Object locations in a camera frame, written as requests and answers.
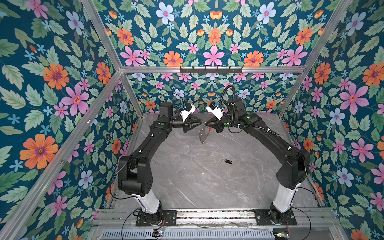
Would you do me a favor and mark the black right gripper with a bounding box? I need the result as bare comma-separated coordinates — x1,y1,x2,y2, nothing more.
204,114,238,133

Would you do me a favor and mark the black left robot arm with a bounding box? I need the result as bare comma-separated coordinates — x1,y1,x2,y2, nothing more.
117,102,202,215

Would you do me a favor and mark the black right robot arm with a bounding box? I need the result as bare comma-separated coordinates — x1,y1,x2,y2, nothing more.
206,98,310,214

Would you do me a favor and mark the aluminium horizontal back bar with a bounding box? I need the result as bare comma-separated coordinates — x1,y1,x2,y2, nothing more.
120,66,305,75

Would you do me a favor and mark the aluminium left side bar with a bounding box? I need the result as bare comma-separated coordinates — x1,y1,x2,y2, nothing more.
0,70,124,240

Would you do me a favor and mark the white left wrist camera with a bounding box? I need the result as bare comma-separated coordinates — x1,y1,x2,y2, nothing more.
181,103,196,122

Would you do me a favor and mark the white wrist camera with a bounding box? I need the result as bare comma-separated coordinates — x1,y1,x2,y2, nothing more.
181,103,196,122
206,101,224,121

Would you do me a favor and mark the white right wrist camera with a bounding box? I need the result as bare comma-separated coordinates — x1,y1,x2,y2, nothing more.
206,101,224,121

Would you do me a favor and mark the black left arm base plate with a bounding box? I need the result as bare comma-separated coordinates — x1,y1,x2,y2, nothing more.
136,210,178,227

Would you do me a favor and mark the white perforated cable tray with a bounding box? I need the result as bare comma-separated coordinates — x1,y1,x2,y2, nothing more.
101,229,275,240

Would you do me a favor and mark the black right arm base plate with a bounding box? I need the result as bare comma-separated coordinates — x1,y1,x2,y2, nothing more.
252,209,298,226

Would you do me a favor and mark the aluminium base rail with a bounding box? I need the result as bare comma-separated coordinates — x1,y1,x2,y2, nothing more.
95,208,340,229

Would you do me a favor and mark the aluminium corner post left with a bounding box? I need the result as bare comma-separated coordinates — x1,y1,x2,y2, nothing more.
82,1,143,119

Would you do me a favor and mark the aluminium corner post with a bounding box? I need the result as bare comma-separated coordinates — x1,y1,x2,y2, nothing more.
82,1,143,119
278,0,353,119

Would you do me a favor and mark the aluminium corner post right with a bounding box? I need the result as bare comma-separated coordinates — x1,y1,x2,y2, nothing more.
278,0,353,119

